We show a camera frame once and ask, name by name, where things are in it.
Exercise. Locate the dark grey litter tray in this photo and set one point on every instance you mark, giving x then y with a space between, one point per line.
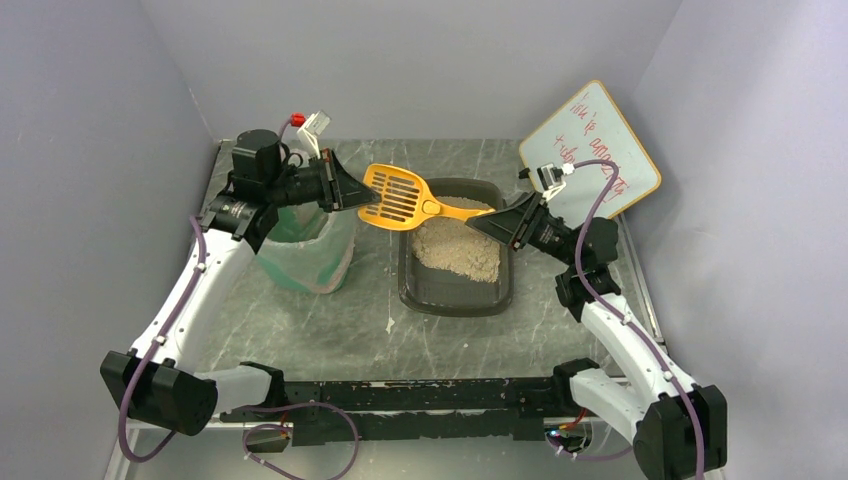
442 292

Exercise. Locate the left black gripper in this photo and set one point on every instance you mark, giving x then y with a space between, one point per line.
333 181

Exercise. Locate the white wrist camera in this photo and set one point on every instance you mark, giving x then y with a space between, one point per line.
552 179
309 129

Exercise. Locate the clear plastic bin liner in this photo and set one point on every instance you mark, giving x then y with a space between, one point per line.
331 252

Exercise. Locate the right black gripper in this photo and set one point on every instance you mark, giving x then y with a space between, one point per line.
525 225

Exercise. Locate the green trash bin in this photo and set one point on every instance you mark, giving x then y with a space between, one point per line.
298 265

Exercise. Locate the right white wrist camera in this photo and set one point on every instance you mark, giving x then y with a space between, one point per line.
552 179

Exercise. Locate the yellow litter scoop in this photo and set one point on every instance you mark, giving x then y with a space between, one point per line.
406 201

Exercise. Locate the small whiteboard wooden frame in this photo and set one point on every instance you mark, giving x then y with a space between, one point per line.
590 132

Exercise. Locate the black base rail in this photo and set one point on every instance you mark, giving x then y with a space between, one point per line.
523 409

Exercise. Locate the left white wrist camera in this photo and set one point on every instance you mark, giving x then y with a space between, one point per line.
309 129

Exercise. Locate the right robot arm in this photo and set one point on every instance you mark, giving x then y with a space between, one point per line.
676 428

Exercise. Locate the beige cat litter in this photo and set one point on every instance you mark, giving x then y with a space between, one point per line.
448 244

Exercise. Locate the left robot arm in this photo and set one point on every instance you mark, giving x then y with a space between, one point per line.
157 380

